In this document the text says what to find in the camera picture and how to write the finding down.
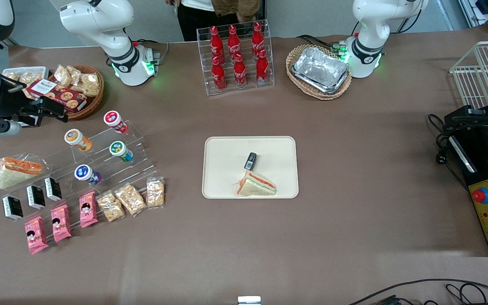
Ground clear acrylic stepped stand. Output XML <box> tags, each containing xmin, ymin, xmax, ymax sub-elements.
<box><xmin>43</xmin><ymin>120</ymin><xmax>158</xmax><ymax>189</ymax></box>

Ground red lid yogurt cup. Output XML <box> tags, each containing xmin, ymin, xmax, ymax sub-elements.
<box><xmin>103</xmin><ymin>110</ymin><xmax>129</xmax><ymax>135</ymax></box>

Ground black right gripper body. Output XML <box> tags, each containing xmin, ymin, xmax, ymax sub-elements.
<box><xmin>0</xmin><ymin>84</ymin><xmax>44</xmax><ymax>128</ymax></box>

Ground low clear acrylic riser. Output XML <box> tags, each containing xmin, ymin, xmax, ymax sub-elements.
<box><xmin>0</xmin><ymin>176</ymin><xmax>100</xmax><ymax>248</ymax></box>

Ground pink snack pack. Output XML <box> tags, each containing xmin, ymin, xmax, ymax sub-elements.
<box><xmin>24</xmin><ymin>216</ymin><xmax>50</xmax><ymax>255</ymax></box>
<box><xmin>79</xmin><ymin>191</ymin><xmax>100</xmax><ymax>229</ymax></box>
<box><xmin>50</xmin><ymin>204</ymin><xmax>72</xmax><ymax>243</ymax></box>

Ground clear bag of biscuits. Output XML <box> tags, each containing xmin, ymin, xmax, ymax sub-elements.
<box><xmin>79</xmin><ymin>73</ymin><xmax>101</xmax><ymax>97</ymax></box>
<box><xmin>54</xmin><ymin>64</ymin><xmax>73</xmax><ymax>88</ymax></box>
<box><xmin>67</xmin><ymin>66</ymin><xmax>83</xmax><ymax>85</ymax></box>

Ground wrapped triangle sandwich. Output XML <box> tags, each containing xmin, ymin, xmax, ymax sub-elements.
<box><xmin>0</xmin><ymin>152</ymin><xmax>52</xmax><ymax>191</ymax></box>
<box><xmin>233</xmin><ymin>171</ymin><xmax>277</xmax><ymax>197</ymax></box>

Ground cream plastic tray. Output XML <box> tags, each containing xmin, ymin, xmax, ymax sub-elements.
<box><xmin>202</xmin><ymin>136</ymin><xmax>299</xmax><ymax>200</ymax></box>

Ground round wicker basket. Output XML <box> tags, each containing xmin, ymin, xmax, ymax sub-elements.
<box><xmin>47</xmin><ymin>65</ymin><xmax>105</xmax><ymax>121</ymax></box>

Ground black yellow control box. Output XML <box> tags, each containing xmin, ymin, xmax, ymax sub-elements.
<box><xmin>446</xmin><ymin>125</ymin><xmax>488</xmax><ymax>258</ymax></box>

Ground white wire basket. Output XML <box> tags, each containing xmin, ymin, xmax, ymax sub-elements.
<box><xmin>449</xmin><ymin>40</ymin><xmax>488</xmax><ymax>111</ymax></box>

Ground black base cable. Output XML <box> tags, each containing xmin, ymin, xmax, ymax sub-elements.
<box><xmin>132</xmin><ymin>39</ymin><xmax>171</xmax><ymax>69</ymax></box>
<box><xmin>297</xmin><ymin>34</ymin><xmax>351</xmax><ymax>55</ymax></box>

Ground brown paper table cover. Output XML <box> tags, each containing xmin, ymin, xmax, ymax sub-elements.
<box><xmin>0</xmin><ymin>23</ymin><xmax>488</xmax><ymax>305</ymax></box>

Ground red cookie box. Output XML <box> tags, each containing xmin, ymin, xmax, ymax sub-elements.
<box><xmin>24</xmin><ymin>79</ymin><xmax>88</xmax><ymax>113</ymax></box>

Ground black power cable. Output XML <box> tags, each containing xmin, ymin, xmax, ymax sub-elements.
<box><xmin>428</xmin><ymin>113</ymin><xmax>470</xmax><ymax>192</ymax></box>

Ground white rectangular plastic tray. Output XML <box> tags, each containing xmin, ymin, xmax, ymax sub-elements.
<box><xmin>2</xmin><ymin>67</ymin><xmax>50</xmax><ymax>87</ymax></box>

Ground aluminium foil tray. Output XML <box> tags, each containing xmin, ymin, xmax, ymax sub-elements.
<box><xmin>291</xmin><ymin>47</ymin><xmax>351</xmax><ymax>95</ymax></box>

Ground oval wicker basket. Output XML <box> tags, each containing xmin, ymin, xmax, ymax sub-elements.
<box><xmin>286</xmin><ymin>44</ymin><xmax>353</xmax><ymax>101</ymax></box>

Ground red cola bottle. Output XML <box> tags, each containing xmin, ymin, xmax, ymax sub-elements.
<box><xmin>211</xmin><ymin>56</ymin><xmax>227</xmax><ymax>92</ymax></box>
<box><xmin>227</xmin><ymin>25</ymin><xmax>241</xmax><ymax>58</ymax></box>
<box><xmin>233</xmin><ymin>53</ymin><xmax>248</xmax><ymax>89</ymax></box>
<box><xmin>251</xmin><ymin>22</ymin><xmax>266</xmax><ymax>55</ymax></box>
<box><xmin>209</xmin><ymin>25</ymin><xmax>224</xmax><ymax>61</ymax></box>
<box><xmin>255</xmin><ymin>50</ymin><xmax>270</xmax><ymax>86</ymax></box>

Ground green lid yogurt cup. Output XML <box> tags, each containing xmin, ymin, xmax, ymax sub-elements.
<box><xmin>109</xmin><ymin>141</ymin><xmax>134</xmax><ymax>163</ymax></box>

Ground aluminium frame rack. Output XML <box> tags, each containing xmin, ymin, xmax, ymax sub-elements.
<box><xmin>457</xmin><ymin>0</ymin><xmax>488</xmax><ymax>35</ymax></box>

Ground clear acrylic bottle rack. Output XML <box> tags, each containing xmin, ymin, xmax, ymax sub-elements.
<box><xmin>197</xmin><ymin>19</ymin><xmax>275</xmax><ymax>97</ymax></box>

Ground person in dark clothes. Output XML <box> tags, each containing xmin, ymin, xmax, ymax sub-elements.
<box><xmin>166</xmin><ymin>0</ymin><xmax>266</xmax><ymax>42</ymax></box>

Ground black cable bundle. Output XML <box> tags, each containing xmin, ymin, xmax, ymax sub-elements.
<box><xmin>348</xmin><ymin>278</ymin><xmax>488</xmax><ymax>305</ymax></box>

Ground clear peanut brittle pack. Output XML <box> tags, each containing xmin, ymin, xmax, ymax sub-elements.
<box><xmin>146</xmin><ymin>177</ymin><xmax>166</xmax><ymax>209</ymax></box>
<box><xmin>97</xmin><ymin>191</ymin><xmax>126</xmax><ymax>223</ymax></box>
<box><xmin>114</xmin><ymin>183</ymin><xmax>147</xmax><ymax>218</ymax></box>

